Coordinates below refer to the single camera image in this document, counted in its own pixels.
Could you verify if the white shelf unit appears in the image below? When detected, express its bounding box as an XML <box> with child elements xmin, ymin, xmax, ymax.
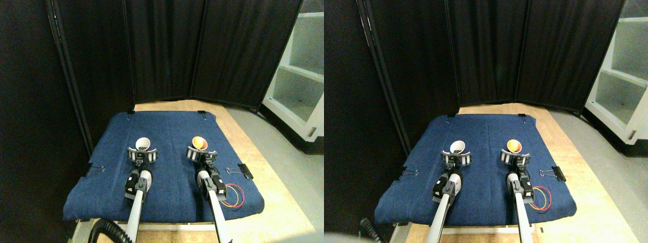
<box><xmin>262</xmin><ymin>13</ymin><xmax>325</xmax><ymax>142</ymax></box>
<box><xmin>584</xmin><ymin>18</ymin><xmax>648</xmax><ymax>146</ymax></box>

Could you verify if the dark blue cloth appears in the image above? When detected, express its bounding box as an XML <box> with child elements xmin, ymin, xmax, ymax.
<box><xmin>375</xmin><ymin>112</ymin><xmax>577</xmax><ymax>226</ymax></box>
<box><xmin>63</xmin><ymin>109</ymin><xmax>265</xmax><ymax>223</ymax></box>

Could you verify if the black ribbed hose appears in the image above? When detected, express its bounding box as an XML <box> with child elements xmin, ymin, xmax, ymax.
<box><xmin>89</xmin><ymin>219</ymin><xmax>133</xmax><ymax>243</ymax></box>
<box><xmin>359</xmin><ymin>218</ymin><xmax>384</xmax><ymax>243</ymax></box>

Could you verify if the red wire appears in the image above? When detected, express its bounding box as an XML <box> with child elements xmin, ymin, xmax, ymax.
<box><xmin>531</xmin><ymin>186</ymin><xmax>552</xmax><ymax>211</ymax></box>
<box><xmin>223</xmin><ymin>183</ymin><xmax>245</xmax><ymax>209</ymax></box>

